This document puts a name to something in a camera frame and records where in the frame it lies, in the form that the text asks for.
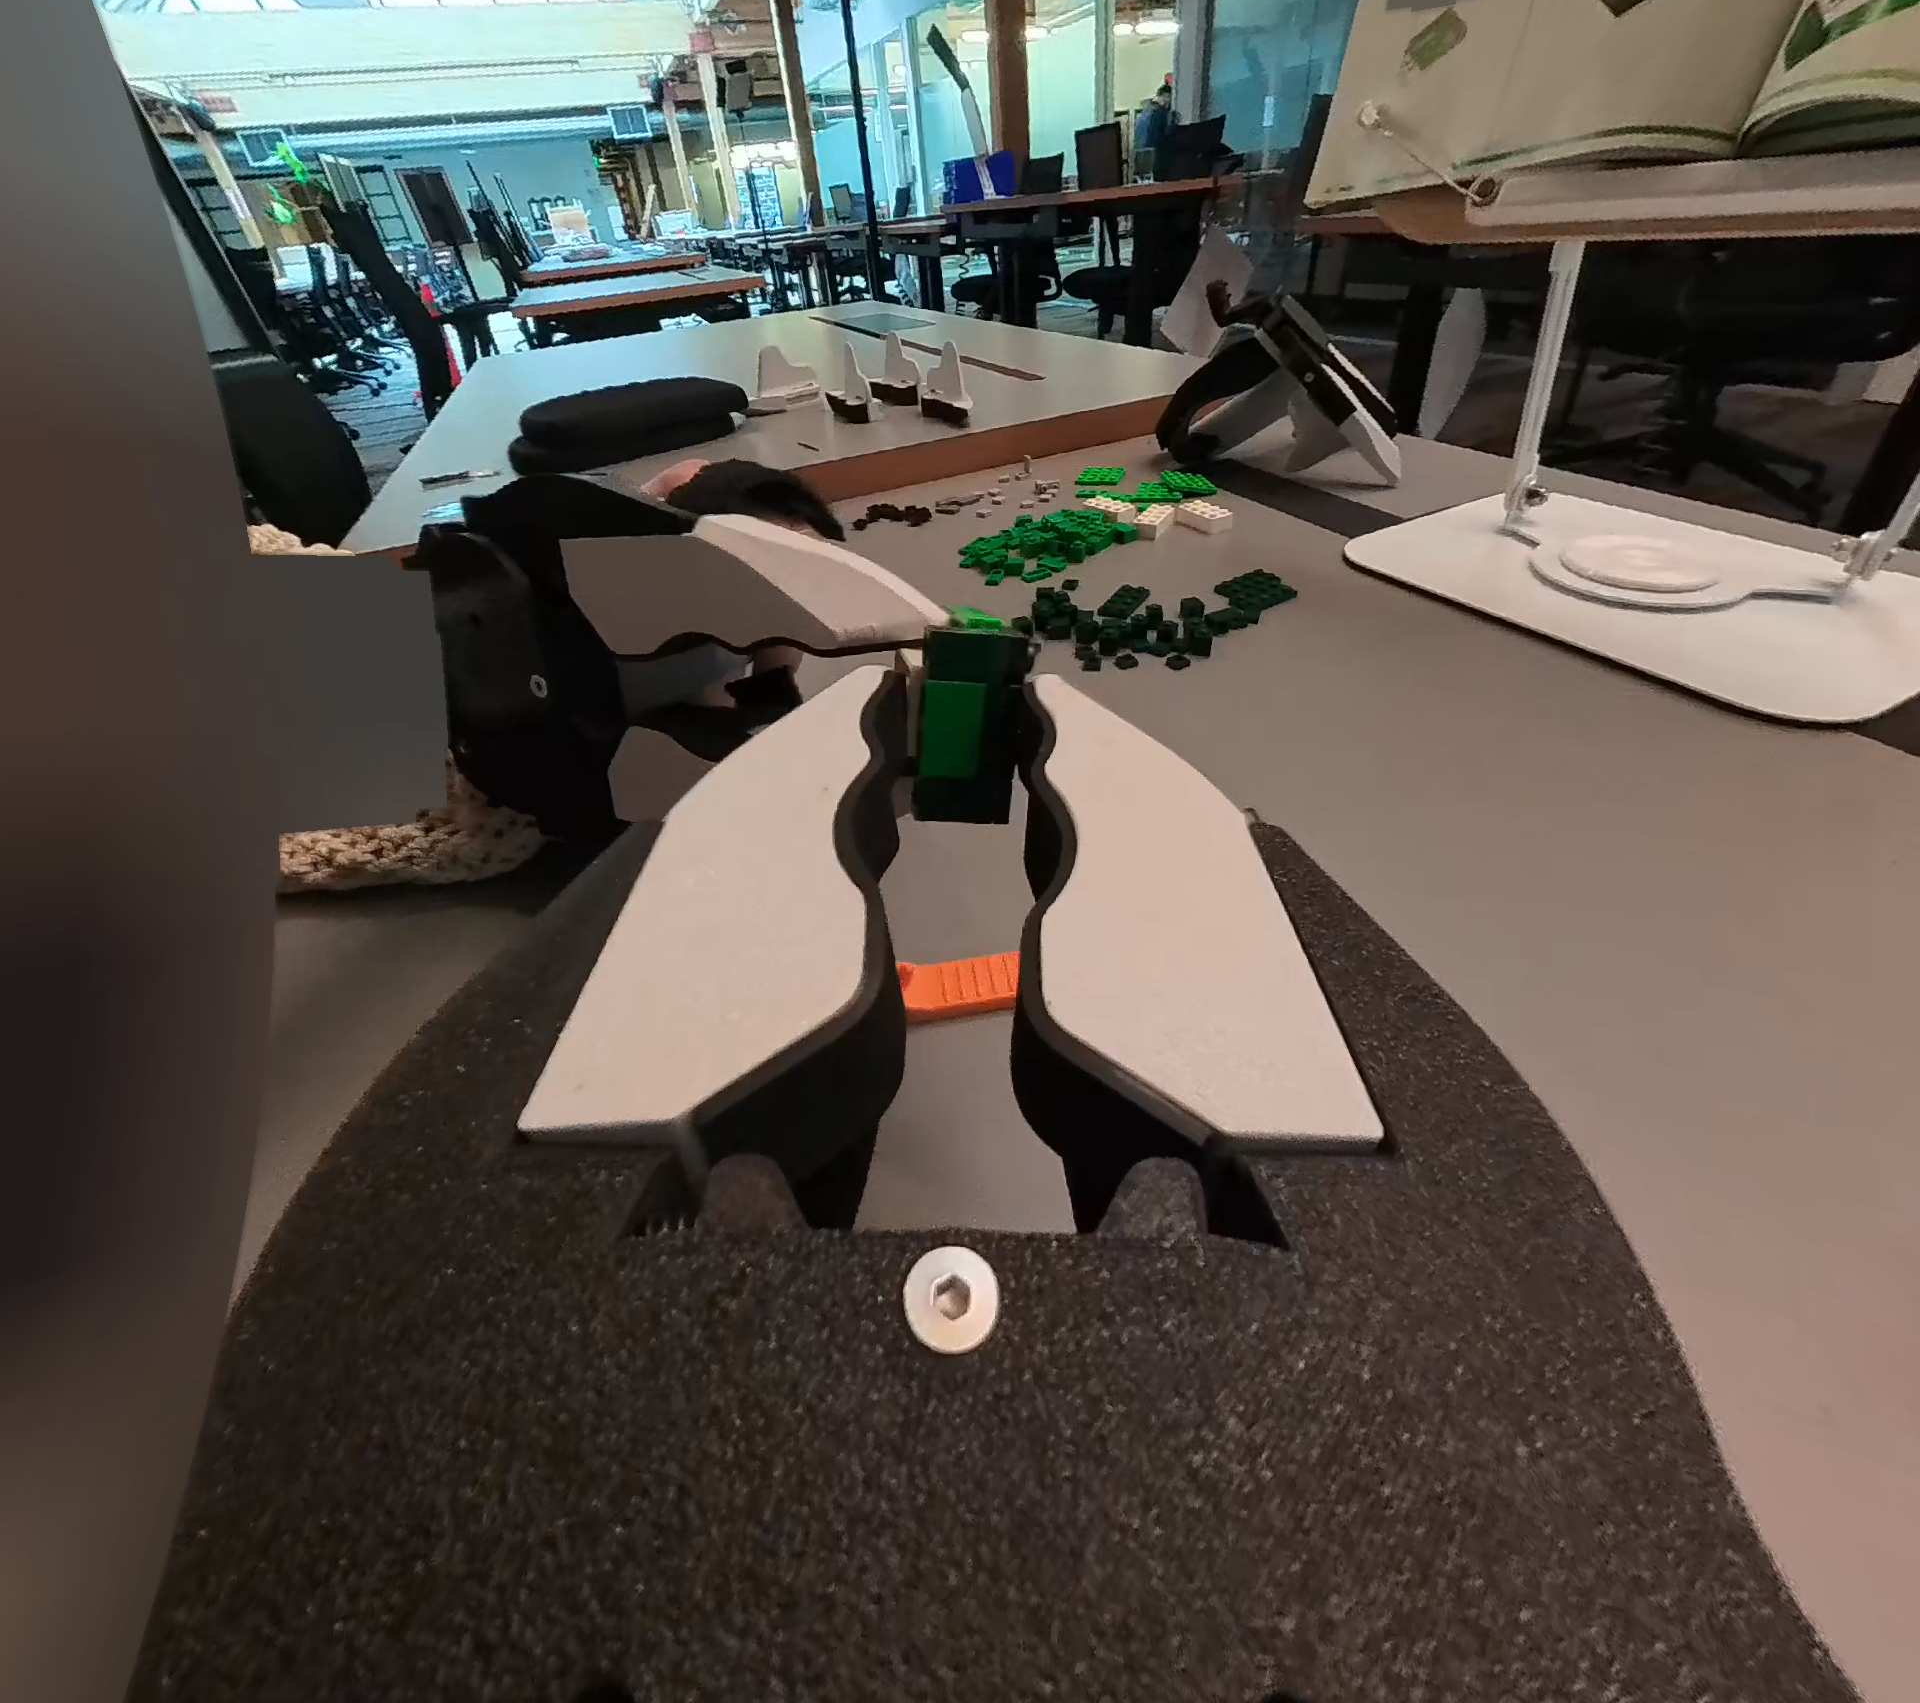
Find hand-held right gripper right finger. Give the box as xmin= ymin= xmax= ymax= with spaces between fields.
xmin=1008 ymin=670 xmax=1389 ymax=1240

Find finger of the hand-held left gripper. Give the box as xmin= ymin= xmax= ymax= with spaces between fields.
xmin=611 ymin=648 xmax=811 ymax=823
xmin=559 ymin=513 xmax=956 ymax=664

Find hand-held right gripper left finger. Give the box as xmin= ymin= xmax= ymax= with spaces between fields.
xmin=516 ymin=664 xmax=908 ymax=1231

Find green lego assembly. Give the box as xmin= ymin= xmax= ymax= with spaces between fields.
xmin=897 ymin=605 xmax=1040 ymax=827

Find scattered small grey lego pieces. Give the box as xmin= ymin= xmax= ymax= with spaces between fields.
xmin=936 ymin=461 xmax=1058 ymax=520

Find pile of bright green lego pieces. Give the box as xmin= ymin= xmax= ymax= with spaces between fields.
xmin=959 ymin=505 xmax=1187 ymax=580

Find pile of dark green lego pieces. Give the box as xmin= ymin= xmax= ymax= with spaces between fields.
xmin=1026 ymin=570 xmax=1299 ymax=673

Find orange brick separator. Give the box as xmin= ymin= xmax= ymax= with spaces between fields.
xmin=895 ymin=952 xmax=1022 ymax=1027

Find grey desk with wooden edge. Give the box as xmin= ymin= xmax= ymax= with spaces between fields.
xmin=341 ymin=307 xmax=1204 ymax=559

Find idle hand-held gripper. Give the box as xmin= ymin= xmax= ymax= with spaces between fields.
xmin=1154 ymin=232 xmax=1405 ymax=489

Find white book stand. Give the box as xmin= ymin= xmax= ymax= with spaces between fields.
xmin=1301 ymin=150 xmax=1920 ymax=731

